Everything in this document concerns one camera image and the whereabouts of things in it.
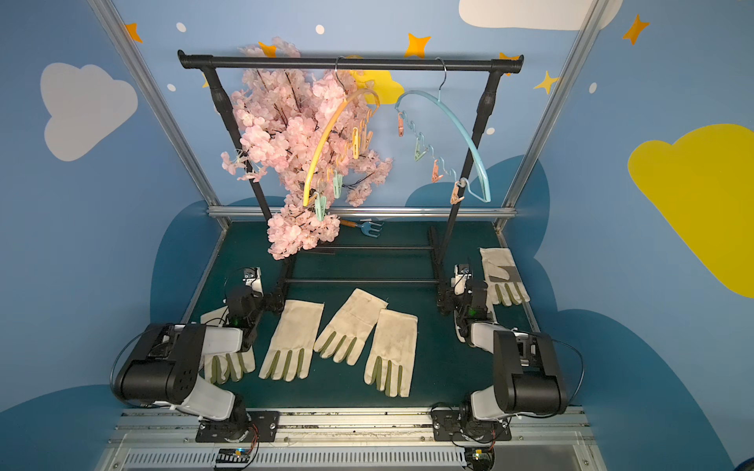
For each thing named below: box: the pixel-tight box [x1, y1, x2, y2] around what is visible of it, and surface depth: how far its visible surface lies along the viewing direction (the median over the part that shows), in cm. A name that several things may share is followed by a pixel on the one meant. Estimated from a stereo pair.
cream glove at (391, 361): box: [364, 309, 419, 398], surface depth 88 cm
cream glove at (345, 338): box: [314, 288, 389, 367], surface depth 93 cm
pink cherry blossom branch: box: [221, 38, 394, 261], surface depth 76 cm
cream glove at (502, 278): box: [479, 247, 532, 314], surface depth 109 cm
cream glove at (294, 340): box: [259, 299, 325, 382], surface depth 90 cm
